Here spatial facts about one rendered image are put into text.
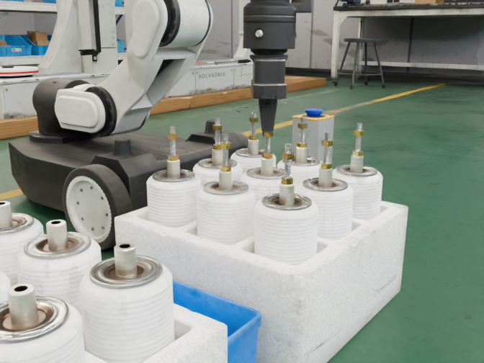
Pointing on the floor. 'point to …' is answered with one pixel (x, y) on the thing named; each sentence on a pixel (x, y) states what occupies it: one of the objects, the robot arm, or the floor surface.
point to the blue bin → (196, 301)
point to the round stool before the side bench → (364, 61)
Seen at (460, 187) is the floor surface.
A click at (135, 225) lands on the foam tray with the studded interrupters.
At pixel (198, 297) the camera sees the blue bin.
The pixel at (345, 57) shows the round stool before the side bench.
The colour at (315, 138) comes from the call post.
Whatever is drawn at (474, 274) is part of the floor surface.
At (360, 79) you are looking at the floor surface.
